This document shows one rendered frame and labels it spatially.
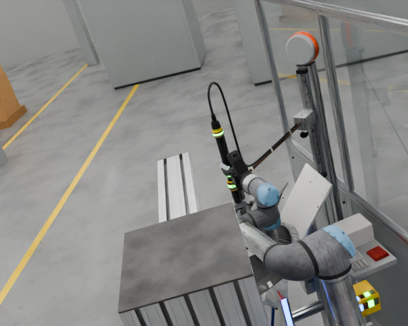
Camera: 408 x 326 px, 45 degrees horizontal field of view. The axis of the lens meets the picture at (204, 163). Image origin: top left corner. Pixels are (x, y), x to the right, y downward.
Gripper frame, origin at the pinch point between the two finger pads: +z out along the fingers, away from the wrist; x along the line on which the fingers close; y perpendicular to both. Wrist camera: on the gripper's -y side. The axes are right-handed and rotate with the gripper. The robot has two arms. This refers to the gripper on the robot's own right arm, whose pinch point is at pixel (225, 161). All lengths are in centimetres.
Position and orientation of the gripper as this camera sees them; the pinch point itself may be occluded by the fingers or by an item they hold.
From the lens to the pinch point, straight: 204.8
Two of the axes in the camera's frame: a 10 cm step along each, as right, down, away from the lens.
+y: 2.7, 8.5, 4.4
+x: 8.7, -4.2, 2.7
